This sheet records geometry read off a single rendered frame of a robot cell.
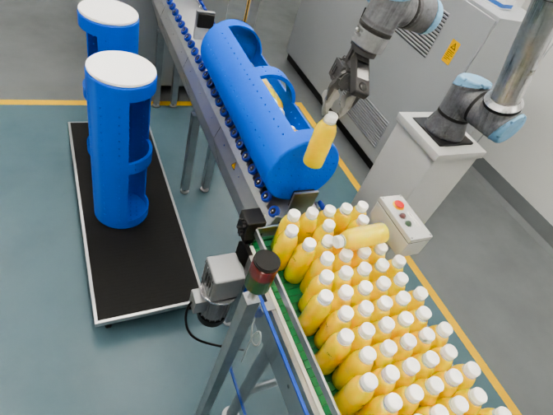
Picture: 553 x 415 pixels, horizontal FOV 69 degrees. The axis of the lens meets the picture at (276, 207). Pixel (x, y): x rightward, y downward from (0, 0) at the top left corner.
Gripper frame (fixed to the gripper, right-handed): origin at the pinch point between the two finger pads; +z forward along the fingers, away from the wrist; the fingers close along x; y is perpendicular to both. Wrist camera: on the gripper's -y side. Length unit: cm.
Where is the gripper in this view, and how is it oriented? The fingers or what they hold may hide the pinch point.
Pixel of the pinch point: (332, 115)
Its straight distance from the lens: 120.4
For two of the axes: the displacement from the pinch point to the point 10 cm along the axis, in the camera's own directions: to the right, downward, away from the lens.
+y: -1.9, -7.1, 6.8
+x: -9.1, -1.4, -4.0
